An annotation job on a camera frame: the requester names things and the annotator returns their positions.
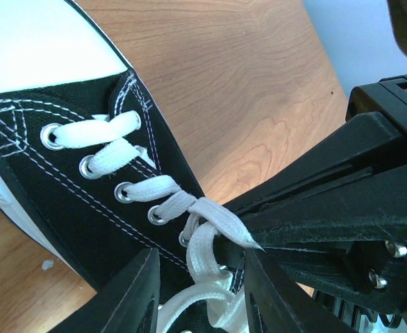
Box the black white canvas sneaker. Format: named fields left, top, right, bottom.
left=0, top=0, right=246, bottom=333

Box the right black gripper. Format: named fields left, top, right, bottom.
left=224, top=75, right=407, bottom=312

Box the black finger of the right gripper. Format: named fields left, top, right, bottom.
left=248, top=165, right=407, bottom=312

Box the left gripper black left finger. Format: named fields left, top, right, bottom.
left=51, top=248, right=160, bottom=333

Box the white shoelace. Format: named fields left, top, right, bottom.
left=40, top=110, right=260, bottom=332

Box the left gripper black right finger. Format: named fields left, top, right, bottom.
left=244, top=250, right=353, bottom=333

